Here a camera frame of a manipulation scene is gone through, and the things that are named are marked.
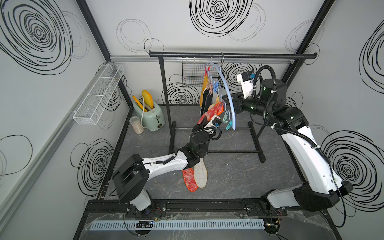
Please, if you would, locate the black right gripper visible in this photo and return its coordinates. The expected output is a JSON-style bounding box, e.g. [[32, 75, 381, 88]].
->
[[221, 91, 271, 120]]

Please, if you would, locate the white insole orange trim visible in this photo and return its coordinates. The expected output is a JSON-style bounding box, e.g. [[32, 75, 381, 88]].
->
[[194, 158, 208, 188], [197, 102, 224, 125]]

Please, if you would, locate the red insole orange trim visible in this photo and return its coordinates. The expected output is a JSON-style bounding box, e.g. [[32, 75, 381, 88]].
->
[[183, 168, 198, 192]]

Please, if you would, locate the light blue arc hanger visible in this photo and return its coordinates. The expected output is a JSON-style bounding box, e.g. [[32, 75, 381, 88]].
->
[[205, 62, 236, 130]]

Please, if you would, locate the black metal clothes rack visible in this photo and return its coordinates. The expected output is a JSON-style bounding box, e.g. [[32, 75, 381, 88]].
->
[[149, 50, 318, 164]]

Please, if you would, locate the white insole yellow trim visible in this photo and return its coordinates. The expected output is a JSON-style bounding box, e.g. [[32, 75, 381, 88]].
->
[[208, 93, 222, 110]]

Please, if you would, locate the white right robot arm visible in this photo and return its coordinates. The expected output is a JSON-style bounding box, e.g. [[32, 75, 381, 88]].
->
[[229, 75, 353, 212]]

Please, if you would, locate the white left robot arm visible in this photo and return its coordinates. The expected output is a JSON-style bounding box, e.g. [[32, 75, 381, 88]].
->
[[112, 115, 223, 212]]

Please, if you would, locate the mint green clothespin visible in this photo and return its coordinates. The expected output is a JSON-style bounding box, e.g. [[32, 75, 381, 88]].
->
[[223, 111, 231, 123]]

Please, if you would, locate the teal clothespin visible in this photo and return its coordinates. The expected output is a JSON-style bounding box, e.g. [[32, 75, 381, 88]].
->
[[226, 120, 233, 130]]

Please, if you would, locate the black felt insole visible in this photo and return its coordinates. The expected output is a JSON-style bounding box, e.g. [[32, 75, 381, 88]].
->
[[201, 89, 213, 115]]

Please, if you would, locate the blue clothespin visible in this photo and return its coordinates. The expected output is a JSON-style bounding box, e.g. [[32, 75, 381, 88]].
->
[[212, 81, 220, 94]]

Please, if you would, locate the mint green toaster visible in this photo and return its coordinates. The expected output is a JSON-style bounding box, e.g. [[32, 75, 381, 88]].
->
[[134, 103, 166, 132]]

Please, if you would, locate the red clothespin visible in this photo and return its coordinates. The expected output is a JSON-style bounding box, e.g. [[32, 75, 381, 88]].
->
[[205, 67, 210, 78]]

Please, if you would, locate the clear plastic cup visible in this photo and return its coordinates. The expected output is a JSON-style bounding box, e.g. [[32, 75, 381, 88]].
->
[[129, 116, 144, 135]]

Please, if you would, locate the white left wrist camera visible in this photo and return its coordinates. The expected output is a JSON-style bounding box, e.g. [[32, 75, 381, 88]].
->
[[211, 115, 222, 128]]

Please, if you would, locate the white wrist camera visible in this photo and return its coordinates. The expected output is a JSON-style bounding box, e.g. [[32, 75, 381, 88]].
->
[[236, 71, 257, 99], [211, 115, 222, 128]]

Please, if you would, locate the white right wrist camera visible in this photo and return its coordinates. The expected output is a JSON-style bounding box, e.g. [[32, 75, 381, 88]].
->
[[236, 71, 257, 99]]

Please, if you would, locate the black corner frame post right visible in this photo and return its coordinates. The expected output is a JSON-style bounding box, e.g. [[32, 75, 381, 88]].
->
[[282, 0, 336, 87]]

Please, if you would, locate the black corner frame post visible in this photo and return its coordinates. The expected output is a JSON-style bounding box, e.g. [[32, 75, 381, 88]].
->
[[282, 0, 336, 87], [76, 0, 134, 110]]

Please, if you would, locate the black wire wall basket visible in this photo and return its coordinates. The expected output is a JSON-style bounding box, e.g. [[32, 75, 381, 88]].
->
[[182, 58, 222, 89]]

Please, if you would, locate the black corrugated cable hose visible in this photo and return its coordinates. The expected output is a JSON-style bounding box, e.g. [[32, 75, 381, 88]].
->
[[251, 65, 334, 169]]

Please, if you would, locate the aluminium wall rail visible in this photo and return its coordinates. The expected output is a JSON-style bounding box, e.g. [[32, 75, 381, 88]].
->
[[111, 55, 294, 64]]

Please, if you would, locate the grey slotted cable duct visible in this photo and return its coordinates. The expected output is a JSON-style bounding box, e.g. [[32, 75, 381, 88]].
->
[[89, 219, 265, 231]]

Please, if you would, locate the white wire wall shelf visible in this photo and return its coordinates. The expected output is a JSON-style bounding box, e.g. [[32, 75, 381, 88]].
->
[[73, 63, 125, 125]]

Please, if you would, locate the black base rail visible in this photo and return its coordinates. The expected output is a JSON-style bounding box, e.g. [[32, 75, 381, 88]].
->
[[83, 196, 301, 220]]

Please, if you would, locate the black corner frame post left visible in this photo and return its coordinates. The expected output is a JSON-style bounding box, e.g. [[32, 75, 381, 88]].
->
[[76, 0, 134, 110]]

